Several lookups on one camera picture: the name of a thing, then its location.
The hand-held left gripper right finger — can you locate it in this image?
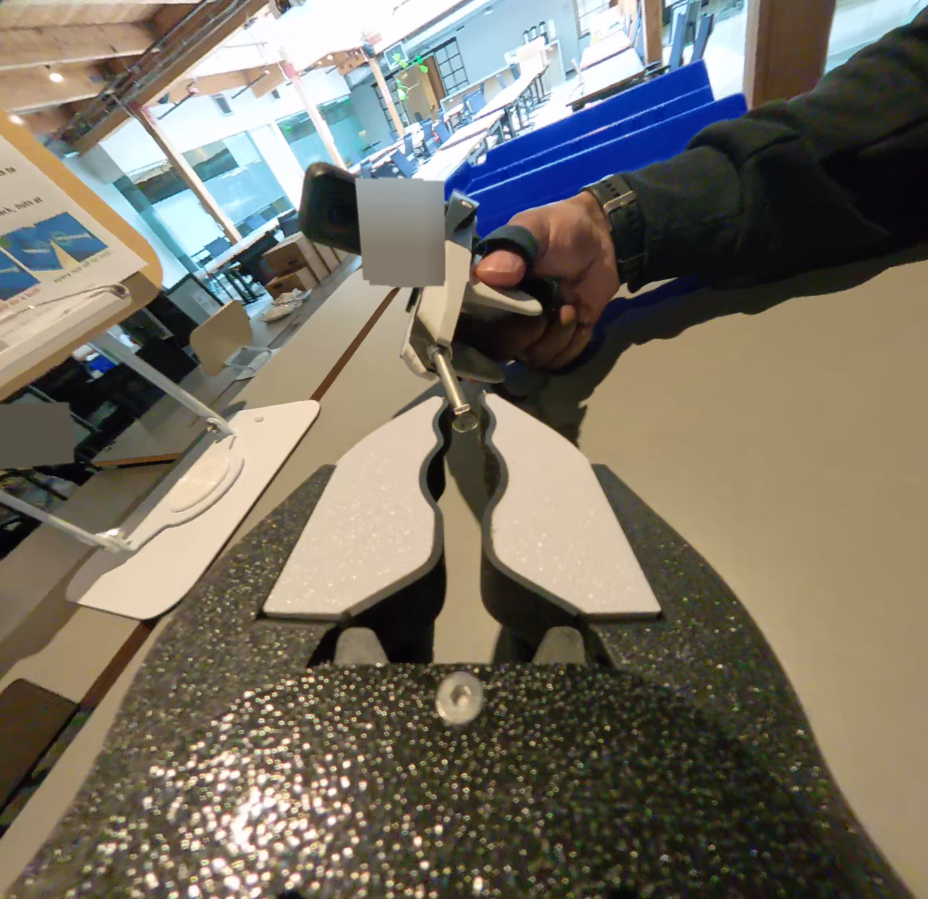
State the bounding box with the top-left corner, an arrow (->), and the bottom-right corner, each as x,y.
480,393 -> 664,619

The silver bolt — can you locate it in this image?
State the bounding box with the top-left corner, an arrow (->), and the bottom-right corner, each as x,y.
429,348 -> 472,416

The small wooden board stand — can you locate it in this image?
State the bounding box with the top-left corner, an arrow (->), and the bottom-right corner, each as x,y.
190,301 -> 275,381

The black wristwatch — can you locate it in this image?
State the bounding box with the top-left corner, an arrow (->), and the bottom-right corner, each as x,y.
582,174 -> 648,285

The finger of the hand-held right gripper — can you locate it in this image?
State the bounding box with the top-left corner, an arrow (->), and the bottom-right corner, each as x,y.
451,337 -> 503,385
401,318 -> 440,379

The stack of cardboard boxes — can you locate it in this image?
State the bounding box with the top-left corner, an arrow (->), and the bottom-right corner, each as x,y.
260,231 -> 343,300

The row of long tables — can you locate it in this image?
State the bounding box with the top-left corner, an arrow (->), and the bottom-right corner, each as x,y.
348,32 -> 653,189

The wooden instruction board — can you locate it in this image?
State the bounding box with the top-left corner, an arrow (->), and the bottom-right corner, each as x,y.
0,109 -> 165,401

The blue plastic bin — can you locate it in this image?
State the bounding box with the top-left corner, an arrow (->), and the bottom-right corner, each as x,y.
444,59 -> 749,360

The white document stand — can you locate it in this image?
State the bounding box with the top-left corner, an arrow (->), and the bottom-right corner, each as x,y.
0,283 -> 321,622

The black desk mat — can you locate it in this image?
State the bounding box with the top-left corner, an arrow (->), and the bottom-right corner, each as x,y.
0,678 -> 79,809

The person's right hand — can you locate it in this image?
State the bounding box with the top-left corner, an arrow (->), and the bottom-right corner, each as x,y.
471,190 -> 623,372

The pile of clear plastic bags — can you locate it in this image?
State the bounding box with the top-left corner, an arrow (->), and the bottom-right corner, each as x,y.
260,290 -> 314,324

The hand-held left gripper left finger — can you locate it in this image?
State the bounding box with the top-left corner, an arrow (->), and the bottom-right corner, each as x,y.
261,396 -> 448,621

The green hanging plant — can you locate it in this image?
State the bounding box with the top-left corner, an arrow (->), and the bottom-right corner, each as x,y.
388,51 -> 430,102

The wooden support post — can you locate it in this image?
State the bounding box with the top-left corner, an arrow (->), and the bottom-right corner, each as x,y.
743,0 -> 842,110

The group of dark office chairs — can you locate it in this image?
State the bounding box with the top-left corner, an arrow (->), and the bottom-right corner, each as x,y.
355,0 -> 719,182

